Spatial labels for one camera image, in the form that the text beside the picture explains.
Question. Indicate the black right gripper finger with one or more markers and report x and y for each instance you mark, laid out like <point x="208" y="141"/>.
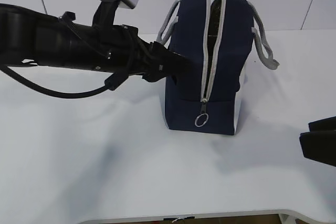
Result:
<point x="319" y="146"/>
<point x="326" y="124"/>

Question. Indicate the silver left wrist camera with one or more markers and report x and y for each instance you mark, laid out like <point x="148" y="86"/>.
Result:
<point x="105" y="13"/>

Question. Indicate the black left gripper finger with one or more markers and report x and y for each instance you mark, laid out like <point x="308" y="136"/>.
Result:
<point x="152" y="77"/>
<point x="167" y="63"/>

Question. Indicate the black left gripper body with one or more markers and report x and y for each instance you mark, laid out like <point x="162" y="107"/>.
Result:
<point x="55" y="45"/>

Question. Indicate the navy blue lunch bag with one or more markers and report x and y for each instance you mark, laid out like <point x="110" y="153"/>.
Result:
<point x="216" y="37"/>

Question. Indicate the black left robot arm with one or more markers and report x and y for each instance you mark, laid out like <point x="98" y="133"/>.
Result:
<point x="29" y="37"/>

